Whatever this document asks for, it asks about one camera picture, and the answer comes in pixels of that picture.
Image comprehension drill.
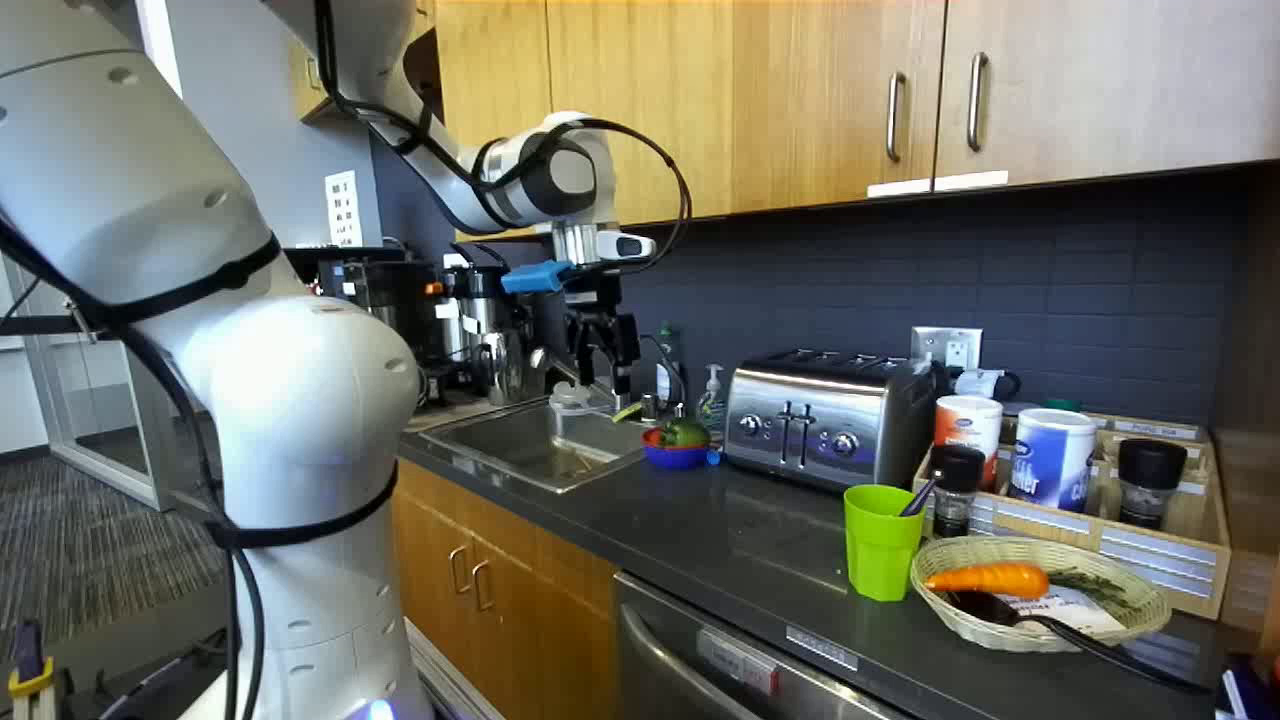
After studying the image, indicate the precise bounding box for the green bell pepper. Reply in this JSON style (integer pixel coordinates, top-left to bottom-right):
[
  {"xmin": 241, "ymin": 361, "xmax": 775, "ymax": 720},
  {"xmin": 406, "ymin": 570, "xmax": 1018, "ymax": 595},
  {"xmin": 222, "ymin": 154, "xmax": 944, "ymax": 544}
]
[{"xmin": 658, "ymin": 417, "xmax": 710, "ymax": 454}]

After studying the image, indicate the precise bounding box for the steel airpot with white label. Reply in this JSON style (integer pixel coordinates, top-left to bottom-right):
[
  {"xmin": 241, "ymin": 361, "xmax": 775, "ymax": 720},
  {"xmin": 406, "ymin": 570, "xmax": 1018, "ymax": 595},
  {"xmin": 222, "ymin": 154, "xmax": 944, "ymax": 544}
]
[{"xmin": 445, "ymin": 252, "xmax": 518, "ymax": 400}]

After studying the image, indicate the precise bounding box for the white blue mug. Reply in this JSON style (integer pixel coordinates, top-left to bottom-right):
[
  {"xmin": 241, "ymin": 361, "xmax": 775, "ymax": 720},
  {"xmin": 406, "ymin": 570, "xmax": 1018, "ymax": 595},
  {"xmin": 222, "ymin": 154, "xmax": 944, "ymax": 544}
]
[{"xmin": 1009, "ymin": 404, "xmax": 1098, "ymax": 517}]

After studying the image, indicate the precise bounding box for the metal cabinet handle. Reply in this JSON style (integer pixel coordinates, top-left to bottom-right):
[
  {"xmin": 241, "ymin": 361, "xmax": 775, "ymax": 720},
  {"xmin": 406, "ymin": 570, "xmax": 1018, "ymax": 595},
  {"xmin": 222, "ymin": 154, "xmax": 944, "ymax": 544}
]
[
  {"xmin": 964, "ymin": 47, "xmax": 995, "ymax": 154},
  {"xmin": 883, "ymin": 66, "xmax": 915, "ymax": 169}
]

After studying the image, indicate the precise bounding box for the steel airpot with orange tag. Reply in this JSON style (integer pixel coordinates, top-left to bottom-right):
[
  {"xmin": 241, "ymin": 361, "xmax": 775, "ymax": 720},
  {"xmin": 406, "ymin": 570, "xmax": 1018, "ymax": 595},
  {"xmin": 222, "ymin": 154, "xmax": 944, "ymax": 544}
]
[{"xmin": 404, "ymin": 255, "xmax": 459, "ymax": 400}]

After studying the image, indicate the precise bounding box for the stainless steel dishwasher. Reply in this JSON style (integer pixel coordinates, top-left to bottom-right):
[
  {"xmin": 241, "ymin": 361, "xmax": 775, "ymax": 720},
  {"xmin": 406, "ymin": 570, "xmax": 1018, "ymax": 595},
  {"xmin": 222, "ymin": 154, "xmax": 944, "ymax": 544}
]
[{"xmin": 606, "ymin": 570, "xmax": 912, "ymax": 720}]

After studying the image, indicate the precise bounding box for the green plastic cup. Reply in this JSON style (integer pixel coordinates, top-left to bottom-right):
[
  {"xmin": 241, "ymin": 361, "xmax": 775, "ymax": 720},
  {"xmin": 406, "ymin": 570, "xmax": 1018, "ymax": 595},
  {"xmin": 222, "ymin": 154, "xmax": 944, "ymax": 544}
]
[{"xmin": 839, "ymin": 481, "xmax": 929, "ymax": 607}]

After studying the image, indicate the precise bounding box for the white orange paper cup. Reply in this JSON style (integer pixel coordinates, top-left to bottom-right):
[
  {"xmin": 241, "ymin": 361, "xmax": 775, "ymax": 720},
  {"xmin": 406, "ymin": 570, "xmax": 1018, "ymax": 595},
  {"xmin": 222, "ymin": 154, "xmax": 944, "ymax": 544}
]
[{"xmin": 932, "ymin": 391, "xmax": 1009, "ymax": 492}]

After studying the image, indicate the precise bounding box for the black coffee brewer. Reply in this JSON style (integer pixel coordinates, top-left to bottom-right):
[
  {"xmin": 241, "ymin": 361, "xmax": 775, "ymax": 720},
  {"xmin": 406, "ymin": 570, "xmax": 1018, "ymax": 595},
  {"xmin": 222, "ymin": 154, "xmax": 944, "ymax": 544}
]
[{"xmin": 313, "ymin": 243, "xmax": 426, "ymax": 404}]

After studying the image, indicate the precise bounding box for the black spoon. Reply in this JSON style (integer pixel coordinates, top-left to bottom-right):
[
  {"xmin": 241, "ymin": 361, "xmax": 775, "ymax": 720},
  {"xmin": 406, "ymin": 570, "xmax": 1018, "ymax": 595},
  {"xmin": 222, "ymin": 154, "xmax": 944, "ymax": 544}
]
[{"xmin": 946, "ymin": 588, "xmax": 1126, "ymax": 655}]

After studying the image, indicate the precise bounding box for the small black-capped grinder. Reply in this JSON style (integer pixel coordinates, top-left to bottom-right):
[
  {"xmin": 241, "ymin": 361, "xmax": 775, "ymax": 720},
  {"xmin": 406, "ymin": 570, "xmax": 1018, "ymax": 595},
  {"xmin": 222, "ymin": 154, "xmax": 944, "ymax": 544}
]
[{"xmin": 929, "ymin": 440, "xmax": 989, "ymax": 539}]

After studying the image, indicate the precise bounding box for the orange carrot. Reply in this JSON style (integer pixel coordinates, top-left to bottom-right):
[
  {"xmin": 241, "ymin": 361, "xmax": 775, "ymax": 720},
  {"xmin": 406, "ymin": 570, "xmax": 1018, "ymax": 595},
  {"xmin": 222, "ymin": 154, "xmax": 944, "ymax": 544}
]
[{"xmin": 922, "ymin": 561, "xmax": 1054, "ymax": 605}]

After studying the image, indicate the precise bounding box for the wooden condiment tray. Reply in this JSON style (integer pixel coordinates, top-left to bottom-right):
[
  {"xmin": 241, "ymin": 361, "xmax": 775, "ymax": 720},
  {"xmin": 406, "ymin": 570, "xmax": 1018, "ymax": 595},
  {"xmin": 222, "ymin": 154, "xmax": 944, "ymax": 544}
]
[{"xmin": 912, "ymin": 411, "xmax": 1235, "ymax": 623}]

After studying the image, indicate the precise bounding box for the clear pump soap bottle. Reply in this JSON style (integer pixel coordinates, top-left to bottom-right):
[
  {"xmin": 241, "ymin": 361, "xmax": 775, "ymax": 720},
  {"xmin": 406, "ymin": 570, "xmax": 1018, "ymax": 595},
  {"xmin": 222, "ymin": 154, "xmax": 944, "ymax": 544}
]
[{"xmin": 691, "ymin": 361, "xmax": 732, "ymax": 446}]

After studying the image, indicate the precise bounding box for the bowl with food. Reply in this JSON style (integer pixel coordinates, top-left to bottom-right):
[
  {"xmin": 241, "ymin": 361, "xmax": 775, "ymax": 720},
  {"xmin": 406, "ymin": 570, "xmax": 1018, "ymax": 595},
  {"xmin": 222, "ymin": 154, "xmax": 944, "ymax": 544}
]
[{"xmin": 908, "ymin": 530, "xmax": 1174, "ymax": 655}]

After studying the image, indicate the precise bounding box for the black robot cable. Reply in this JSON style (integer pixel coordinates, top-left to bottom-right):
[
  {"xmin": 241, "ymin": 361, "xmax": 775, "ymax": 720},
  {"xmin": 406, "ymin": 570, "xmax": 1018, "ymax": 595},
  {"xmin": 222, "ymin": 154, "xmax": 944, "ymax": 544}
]
[{"xmin": 313, "ymin": 0, "xmax": 698, "ymax": 273}]

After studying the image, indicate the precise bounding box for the large black-capped grinder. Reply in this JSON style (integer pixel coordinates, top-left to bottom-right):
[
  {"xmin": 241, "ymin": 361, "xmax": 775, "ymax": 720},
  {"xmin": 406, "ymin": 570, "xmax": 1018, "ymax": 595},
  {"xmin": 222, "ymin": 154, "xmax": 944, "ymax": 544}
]
[{"xmin": 1114, "ymin": 434, "xmax": 1193, "ymax": 530}]

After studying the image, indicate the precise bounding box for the yellow black tool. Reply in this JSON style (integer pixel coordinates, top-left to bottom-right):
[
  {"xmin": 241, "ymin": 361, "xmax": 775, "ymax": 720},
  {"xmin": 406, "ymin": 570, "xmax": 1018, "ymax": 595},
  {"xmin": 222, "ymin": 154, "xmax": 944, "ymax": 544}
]
[{"xmin": 4, "ymin": 615, "xmax": 62, "ymax": 720}]

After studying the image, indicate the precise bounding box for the stainless steel sink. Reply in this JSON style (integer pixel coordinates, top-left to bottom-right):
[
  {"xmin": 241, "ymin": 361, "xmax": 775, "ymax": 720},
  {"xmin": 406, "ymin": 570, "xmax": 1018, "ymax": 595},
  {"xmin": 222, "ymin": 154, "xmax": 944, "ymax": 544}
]
[{"xmin": 404, "ymin": 395, "xmax": 650, "ymax": 498}]

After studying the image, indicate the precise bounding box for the silver wall outlet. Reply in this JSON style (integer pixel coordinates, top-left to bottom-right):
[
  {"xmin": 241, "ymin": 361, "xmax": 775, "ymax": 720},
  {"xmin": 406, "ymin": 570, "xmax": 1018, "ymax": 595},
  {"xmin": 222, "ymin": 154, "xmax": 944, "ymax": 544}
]
[{"xmin": 908, "ymin": 321, "xmax": 989, "ymax": 376}]

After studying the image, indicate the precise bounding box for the white wall panel with marks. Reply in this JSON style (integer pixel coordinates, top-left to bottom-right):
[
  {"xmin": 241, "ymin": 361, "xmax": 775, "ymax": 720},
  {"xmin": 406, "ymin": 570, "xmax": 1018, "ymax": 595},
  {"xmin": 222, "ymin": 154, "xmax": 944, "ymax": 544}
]
[{"xmin": 319, "ymin": 169, "xmax": 369, "ymax": 252}]

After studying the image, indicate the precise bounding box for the stainless steel toaster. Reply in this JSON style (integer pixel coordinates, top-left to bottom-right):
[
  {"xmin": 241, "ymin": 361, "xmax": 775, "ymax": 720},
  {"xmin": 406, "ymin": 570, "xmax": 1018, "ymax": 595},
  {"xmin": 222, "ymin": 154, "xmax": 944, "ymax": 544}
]
[{"xmin": 720, "ymin": 348, "xmax": 938, "ymax": 497}]

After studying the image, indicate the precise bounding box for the green-capped dish soap bottle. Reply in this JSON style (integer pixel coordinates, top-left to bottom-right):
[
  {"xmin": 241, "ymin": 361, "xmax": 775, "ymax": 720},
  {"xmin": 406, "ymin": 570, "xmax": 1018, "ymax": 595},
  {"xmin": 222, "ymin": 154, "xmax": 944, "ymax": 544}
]
[{"xmin": 647, "ymin": 321, "xmax": 691, "ymax": 421}]

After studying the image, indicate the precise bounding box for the wooden lower cabinet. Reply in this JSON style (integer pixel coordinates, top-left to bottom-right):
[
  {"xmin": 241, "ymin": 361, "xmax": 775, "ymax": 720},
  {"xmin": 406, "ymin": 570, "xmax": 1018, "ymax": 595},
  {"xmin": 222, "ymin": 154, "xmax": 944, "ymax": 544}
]
[{"xmin": 389, "ymin": 454, "xmax": 623, "ymax": 720}]

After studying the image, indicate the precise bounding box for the blue bowl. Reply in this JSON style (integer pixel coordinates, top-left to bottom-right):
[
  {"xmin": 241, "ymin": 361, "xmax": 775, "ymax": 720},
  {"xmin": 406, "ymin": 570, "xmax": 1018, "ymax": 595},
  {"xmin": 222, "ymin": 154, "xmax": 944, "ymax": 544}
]
[{"xmin": 638, "ymin": 421, "xmax": 716, "ymax": 476}]

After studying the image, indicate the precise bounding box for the plain wooden cabinet door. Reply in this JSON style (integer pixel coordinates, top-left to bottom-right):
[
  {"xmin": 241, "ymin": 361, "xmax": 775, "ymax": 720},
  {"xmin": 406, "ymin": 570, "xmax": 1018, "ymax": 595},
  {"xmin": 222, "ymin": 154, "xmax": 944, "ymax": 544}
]
[{"xmin": 932, "ymin": 0, "xmax": 1280, "ymax": 194}]

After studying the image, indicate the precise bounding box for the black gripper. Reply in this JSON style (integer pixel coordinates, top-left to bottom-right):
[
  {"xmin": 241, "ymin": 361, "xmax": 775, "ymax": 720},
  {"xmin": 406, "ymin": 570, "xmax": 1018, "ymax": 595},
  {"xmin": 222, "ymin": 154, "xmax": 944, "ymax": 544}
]
[{"xmin": 563, "ymin": 266, "xmax": 644, "ymax": 404}]

